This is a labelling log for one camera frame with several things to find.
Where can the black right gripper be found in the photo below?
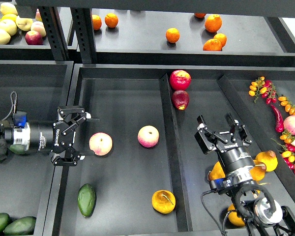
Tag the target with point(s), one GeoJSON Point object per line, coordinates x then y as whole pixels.
{"type": "Point", "coordinates": [210, 140]}

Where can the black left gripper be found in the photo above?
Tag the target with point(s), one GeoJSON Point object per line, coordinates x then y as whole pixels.
{"type": "Point", "coordinates": [63, 153]}

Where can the dark green avocado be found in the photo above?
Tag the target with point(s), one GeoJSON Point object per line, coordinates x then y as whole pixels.
{"type": "Point", "coordinates": [18, 149]}
{"type": "Point", "coordinates": [86, 200]}

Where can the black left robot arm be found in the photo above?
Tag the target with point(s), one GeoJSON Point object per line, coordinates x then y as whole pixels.
{"type": "Point", "coordinates": [15, 129]}

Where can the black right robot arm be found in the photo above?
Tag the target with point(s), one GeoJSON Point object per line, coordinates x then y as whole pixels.
{"type": "Point", "coordinates": [252, 202]}

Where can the yellow pear with brown top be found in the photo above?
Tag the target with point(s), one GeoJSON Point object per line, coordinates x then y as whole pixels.
{"type": "Point", "coordinates": [269, 159]}

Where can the yellow pear with stem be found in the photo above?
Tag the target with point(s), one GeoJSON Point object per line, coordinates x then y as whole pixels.
{"type": "Point", "coordinates": [258, 171]}

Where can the yellow pear bottom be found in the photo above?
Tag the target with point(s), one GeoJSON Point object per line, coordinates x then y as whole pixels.
{"type": "Point", "coordinates": [235, 220]}

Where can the pink apple left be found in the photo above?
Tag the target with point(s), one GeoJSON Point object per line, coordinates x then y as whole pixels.
{"type": "Point", "coordinates": [100, 143]}

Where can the pink apple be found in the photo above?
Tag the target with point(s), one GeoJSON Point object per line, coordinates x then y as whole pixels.
{"type": "Point", "coordinates": [148, 136]}
{"type": "Point", "coordinates": [100, 143]}

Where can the dark red apple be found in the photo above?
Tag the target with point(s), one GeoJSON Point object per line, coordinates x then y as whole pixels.
{"type": "Point", "coordinates": [180, 99]}

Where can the black left produce bin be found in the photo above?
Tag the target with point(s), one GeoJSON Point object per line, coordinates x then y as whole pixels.
{"type": "Point", "coordinates": [30, 185]}

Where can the black produce bin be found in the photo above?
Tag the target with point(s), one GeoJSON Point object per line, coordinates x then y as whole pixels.
{"type": "Point", "coordinates": [30, 185]}
{"type": "Point", "coordinates": [128, 97]}

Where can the red chili pepper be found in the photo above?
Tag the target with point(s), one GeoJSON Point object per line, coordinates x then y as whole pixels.
{"type": "Point", "coordinates": [279, 127]}

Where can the orange red cherry tomato bunch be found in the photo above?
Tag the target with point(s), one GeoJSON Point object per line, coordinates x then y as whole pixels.
{"type": "Point", "coordinates": [263, 88]}

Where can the bright red apple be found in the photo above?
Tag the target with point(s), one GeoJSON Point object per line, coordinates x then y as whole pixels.
{"type": "Point", "coordinates": [180, 80]}

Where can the pink apple centre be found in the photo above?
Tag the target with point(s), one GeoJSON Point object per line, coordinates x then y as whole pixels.
{"type": "Point", "coordinates": [148, 136]}

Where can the pink peach right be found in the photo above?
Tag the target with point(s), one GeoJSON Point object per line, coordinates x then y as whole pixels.
{"type": "Point", "coordinates": [289, 124]}

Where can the mixed cherry tomato cluster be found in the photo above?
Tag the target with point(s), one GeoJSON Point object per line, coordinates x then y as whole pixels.
{"type": "Point", "coordinates": [287, 149]}

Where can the black middle produce bin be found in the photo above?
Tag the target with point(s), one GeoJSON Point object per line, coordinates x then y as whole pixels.
{"type": "Point", "coordinates": [128, 97]}

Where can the orange front right shelf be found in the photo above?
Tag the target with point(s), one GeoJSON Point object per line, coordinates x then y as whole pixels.
{"type": "Point", "coordinates": [212, 45]}

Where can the orange behind front right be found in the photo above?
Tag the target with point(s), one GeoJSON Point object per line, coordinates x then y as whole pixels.
{"type": "Point", "coordinates": [221, 38]}

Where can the red apple on left shelf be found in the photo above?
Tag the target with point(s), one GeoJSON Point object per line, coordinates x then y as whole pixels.
{"type": "Point", "coordinates": [33, 38]}

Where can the pale peach on left shelf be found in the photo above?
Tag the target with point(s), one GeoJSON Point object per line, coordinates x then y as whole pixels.
{"type": "Point", "coordinates": [38, 26]}

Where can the black upper right shelf tray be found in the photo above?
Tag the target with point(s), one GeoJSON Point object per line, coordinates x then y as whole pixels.
{"type": "Point", "coordinates": [139, 38]}

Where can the orange far left shelf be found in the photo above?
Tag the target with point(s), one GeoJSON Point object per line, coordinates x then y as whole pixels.
{"type": "Point", "coordinates": [96, 22]}

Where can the pale yellow apple with stem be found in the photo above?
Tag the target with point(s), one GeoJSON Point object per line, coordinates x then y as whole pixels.
{"type": "Point", "coordinates": [24, 24]}

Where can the pale yellow apple front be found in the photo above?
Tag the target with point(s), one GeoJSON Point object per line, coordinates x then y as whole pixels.
{"type": "Point", "coordinates": [4, 37]}

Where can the black shelf upright post left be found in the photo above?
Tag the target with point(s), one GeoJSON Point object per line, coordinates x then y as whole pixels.
{"type": "Point", "coordinates": [54, 32]}

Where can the black shelf upright post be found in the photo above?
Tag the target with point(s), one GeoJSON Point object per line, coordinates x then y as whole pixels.
{"type": "Point", "coordinates": [83, 26]}
{"type": "Point", "coordinates": [54, 32]}

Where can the black shelf upright post right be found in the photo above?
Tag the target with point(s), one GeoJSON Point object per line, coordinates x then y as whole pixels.
{"type": "Point", "coordinates": [83, 26]}

